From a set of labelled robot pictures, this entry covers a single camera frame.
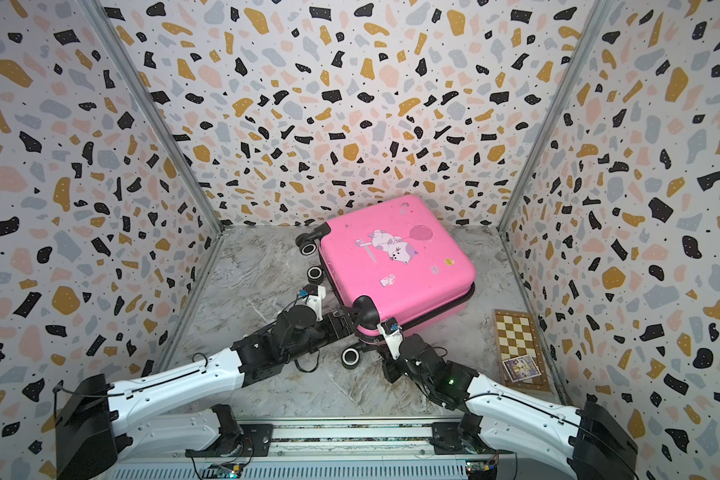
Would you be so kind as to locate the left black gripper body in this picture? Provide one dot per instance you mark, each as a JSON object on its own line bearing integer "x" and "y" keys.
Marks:
{"x": 329, "y": 330}

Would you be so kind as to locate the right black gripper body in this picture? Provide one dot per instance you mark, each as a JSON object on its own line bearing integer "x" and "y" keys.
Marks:
{"x": 394, "y": 370}

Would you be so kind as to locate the pink hard-shell suitcase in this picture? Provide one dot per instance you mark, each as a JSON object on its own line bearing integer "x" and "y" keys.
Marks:
{"x": 390, "y": 260}

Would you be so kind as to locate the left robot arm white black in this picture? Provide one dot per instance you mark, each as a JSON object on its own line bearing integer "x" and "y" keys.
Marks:
{"x": 102, "y": 420}

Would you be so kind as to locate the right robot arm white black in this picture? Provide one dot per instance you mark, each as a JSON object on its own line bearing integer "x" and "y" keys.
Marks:
{"x": 583, "y": 443}

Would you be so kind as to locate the small picture card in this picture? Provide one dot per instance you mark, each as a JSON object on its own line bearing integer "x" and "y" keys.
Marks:
{"x": 521, "y": 368}

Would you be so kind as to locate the wooden chessboard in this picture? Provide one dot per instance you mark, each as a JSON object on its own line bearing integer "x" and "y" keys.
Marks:
{"x": 516, "y": 335}

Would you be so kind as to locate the right green circuit board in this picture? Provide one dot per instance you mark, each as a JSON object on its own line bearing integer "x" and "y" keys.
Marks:
{"x": 481, "y": 470}

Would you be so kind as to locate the green circuit board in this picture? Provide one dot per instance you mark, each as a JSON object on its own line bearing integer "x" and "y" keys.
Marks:
{"x": 481, "y": 470}
{"x": 222, "y": 471}

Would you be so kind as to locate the left green circuit board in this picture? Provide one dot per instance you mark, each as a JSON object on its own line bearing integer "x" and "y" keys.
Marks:
{"x": 222, "y": 471}

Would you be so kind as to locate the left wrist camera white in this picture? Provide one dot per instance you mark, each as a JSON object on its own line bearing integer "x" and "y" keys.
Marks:
{"x": 312, "y": 296}

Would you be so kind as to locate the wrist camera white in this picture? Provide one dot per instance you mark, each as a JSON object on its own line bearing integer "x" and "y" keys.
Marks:
{"x": 392, "y": 335}
{"x": 312, "y": 296}

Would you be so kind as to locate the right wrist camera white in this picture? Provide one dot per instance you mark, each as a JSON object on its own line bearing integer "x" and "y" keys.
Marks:
{"x": 392, "y": 335}

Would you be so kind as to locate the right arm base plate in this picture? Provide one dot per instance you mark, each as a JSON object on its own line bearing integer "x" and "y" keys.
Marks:
{"x": 450, "y": 438}

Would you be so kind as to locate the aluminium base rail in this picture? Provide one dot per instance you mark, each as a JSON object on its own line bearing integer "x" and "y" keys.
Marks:
{"x": 354, "y": 448}

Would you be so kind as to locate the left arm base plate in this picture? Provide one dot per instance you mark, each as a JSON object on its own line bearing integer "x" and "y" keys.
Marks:
{"x": 246, "y": 438}

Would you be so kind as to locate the left aluminium corner post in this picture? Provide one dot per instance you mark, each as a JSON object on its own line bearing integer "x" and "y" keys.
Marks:
{"x": 97, "y": 18}

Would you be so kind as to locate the aluminium corner post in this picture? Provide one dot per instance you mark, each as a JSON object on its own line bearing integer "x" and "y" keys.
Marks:
{"x": 593, "y": 24}
{"x": 97, "y": 18}

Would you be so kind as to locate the right aluminium corner post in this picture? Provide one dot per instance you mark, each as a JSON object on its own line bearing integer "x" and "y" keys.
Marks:
{"x": 593, "y": 24}

